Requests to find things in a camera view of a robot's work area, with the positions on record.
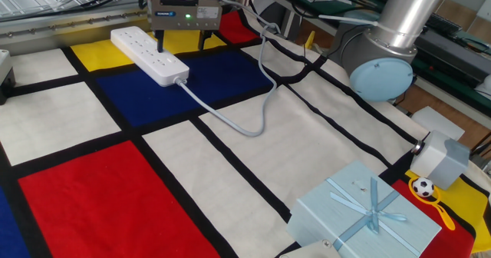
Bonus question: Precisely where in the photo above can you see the silver Schunk gripper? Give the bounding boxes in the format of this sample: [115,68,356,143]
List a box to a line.
[144,0,223,54]

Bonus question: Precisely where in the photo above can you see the white power strip with buttons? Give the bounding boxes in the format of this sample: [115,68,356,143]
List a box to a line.
[110,25,190,88]

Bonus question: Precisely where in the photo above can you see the small yellow object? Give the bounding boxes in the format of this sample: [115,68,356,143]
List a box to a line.
[302,30,316,51]

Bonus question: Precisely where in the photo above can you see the colour block patterned cloth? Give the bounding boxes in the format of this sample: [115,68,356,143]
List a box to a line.
[0,10,491,258]

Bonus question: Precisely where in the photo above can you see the white box with black base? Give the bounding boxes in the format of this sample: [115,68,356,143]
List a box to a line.
[0,49,16,106]

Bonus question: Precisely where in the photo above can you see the light blue ribboned gift box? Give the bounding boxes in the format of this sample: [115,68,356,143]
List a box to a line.
[286,160,443,258]

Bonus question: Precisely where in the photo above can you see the white foam pad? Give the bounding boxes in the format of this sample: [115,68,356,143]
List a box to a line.
[410,106,466,142]

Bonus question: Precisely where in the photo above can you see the grey push button box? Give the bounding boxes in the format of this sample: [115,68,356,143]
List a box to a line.
[409,130,471,191]

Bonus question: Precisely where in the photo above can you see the yellow paddle with soccer ball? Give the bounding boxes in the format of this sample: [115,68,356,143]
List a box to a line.
[407,176,456,231]

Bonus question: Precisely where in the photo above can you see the grey power strip cable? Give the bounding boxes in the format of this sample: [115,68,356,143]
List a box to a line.
[172,0,283,138]

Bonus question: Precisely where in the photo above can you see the aluminium table rail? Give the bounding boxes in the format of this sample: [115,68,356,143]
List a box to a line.
[0,0,241,56]

